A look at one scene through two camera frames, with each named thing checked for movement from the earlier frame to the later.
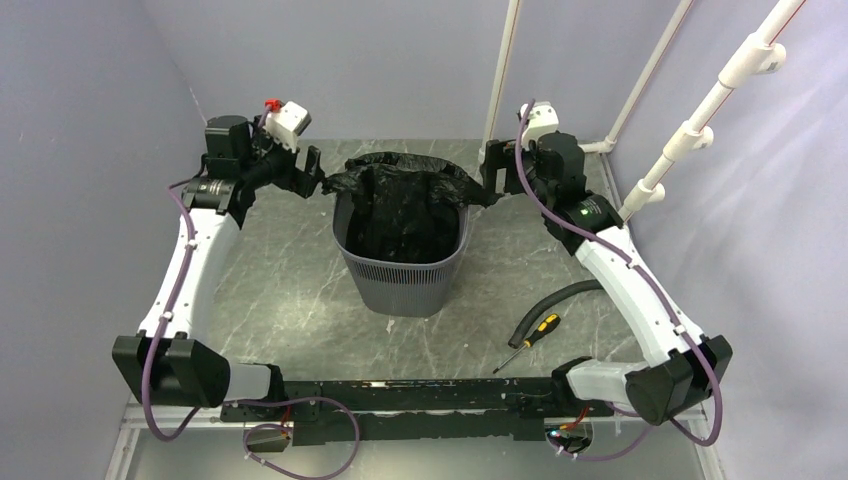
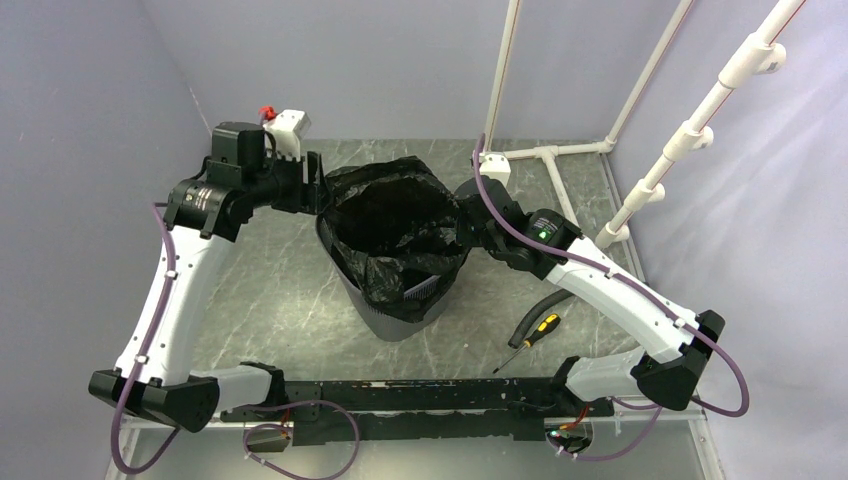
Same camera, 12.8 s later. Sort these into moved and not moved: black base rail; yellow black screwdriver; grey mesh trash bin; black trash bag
Moved: grey mesh trash bin; black trash bag
Not moved: yellow black screwdriver; black base rail
